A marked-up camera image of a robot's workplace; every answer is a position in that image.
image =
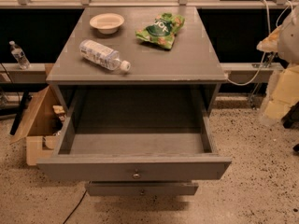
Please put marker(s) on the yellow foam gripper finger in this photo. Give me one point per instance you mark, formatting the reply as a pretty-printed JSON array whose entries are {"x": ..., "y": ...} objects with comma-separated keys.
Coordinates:
[{"x": 282, "y": 94}]

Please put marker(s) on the clear plastic water bottle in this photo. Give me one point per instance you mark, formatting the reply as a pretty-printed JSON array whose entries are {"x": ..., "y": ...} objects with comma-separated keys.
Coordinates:
[{"x": 103, "y": 56}]

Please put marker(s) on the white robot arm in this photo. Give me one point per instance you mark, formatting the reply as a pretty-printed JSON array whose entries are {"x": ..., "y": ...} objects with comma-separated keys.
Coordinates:
[{"x": 284, "y": 40}]

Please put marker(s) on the metal top drawer knob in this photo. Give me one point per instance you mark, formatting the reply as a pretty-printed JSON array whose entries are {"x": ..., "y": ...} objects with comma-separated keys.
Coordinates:
[{"x": 136, "y": 174}]

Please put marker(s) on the grey open top drawer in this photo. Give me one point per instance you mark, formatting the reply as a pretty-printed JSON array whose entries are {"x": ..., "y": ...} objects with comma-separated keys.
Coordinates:
[{"x": 108, "y": 133}]

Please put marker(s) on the grey lower drawer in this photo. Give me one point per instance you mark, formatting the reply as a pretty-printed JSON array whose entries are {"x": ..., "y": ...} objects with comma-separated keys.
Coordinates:
[{"x": 141, "y": 188}]

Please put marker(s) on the small water bottle on ledge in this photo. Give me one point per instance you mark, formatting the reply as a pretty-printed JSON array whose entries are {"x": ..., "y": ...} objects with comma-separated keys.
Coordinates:
[{"x": 18, "y": 53}]

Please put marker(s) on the grey cabinet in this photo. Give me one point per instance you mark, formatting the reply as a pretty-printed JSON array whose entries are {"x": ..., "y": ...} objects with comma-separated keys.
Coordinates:
[{"x": 190, "y": 64}]

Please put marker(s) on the green snack bag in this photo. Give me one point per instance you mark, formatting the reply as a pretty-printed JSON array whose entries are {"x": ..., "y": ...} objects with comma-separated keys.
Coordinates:
[{"x": 163, "y": 30}]

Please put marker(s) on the white paper bowl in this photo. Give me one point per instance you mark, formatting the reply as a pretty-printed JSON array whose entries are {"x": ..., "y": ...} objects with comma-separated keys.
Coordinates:
[{"x": 108, "y": 23}]

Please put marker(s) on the open cardboard box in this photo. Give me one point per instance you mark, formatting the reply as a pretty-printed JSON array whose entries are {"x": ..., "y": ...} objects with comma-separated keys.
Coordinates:
[{"x": 39, "y": 126}]

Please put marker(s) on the black table leg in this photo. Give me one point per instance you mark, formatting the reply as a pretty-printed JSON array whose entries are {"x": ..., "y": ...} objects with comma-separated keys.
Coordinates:
[{"x": 17, "y": 120}]

